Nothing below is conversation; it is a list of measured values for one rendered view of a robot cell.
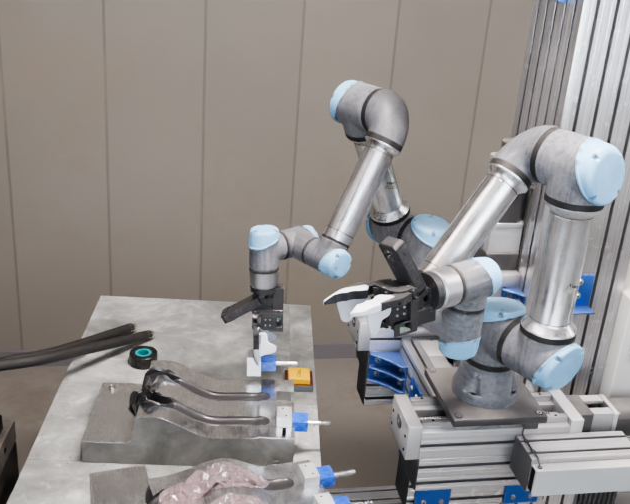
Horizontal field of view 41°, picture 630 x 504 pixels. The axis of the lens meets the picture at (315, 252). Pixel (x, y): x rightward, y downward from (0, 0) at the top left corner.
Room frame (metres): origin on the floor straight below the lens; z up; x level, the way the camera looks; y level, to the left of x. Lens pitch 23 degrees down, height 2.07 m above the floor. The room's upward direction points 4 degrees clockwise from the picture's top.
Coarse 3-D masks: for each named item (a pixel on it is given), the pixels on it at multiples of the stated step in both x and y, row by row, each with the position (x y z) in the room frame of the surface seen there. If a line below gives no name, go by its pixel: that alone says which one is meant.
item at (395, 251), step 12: (384, 240) 1.33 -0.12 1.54; (396, 240) 1.32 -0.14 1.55; (384, 252) 1.32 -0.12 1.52; (396, 252) 1.30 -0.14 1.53; (408, 252) 1.31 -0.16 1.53; (396, 264) 1.32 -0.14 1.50; (408, 264) 1.31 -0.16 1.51; (396, 276) 1.34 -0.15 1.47; (408, 276) 1.31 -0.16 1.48; (420, 276) 1.33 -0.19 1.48; (420, 288) 1.32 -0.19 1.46
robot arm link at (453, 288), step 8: (440, 272) 1.36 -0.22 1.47; (448, 272) 1.37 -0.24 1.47; (456, 272) 1.38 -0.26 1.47; (448, 280) 1.35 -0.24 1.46; (456, 280) 1.36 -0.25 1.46; (448, 288) 1.34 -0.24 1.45; (456, 288) 1.35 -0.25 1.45; (448, 296) 1.34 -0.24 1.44; (456, 296) 1.35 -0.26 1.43; (448, 304) 1.34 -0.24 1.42; (456, 304) 1.37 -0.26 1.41
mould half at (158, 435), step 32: (128, 384) 1.88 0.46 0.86; (160, 384) 1.77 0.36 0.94; (224, 384) 1.88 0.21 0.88; (256, 384) 1.88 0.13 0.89; (288, 384) 1.89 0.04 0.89; (96, 416) 1.72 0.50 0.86; (128, 416) 1.73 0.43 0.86; (160, 416) 1.64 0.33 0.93; (256, 416) 1.74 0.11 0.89; (96, 448) 1.62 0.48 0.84; (128, 448) 1.63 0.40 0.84; (160, 448) 1.63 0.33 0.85; (192, 448) 1.64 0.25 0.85; (224, 448) 1.64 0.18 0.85; (256, 448) 1.65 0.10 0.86; (288, 448) 1.65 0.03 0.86
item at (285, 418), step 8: (280, 408) 1.73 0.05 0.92; (288, 408) 1.74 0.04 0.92; (280, 416) 1.70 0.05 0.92; (288, 416) 1.70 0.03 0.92; (296, 416) 1.72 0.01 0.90; (304, 416) 1.73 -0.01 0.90; (280, 424) 1.69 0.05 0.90; (288, 424) 1.70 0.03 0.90; (296, 424) 1.70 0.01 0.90; (304, 424) 1.70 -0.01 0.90; (312, 424) 1.72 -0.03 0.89; (320, 424) 1.72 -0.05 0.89; (328, 424) 1.72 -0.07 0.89
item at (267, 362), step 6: (252, 354) 1.92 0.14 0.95; (252, 360) 1.90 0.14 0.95; (264, 360) 1.91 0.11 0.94; (270, 360) 1.91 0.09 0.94; (252, 366) 1.90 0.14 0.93; (258, 366) 1.90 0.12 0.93; (264, 366) 1.90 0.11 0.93; (270, 366) 1.91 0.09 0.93; (252, 372) 1.90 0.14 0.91; (258, 372) 1.90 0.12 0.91
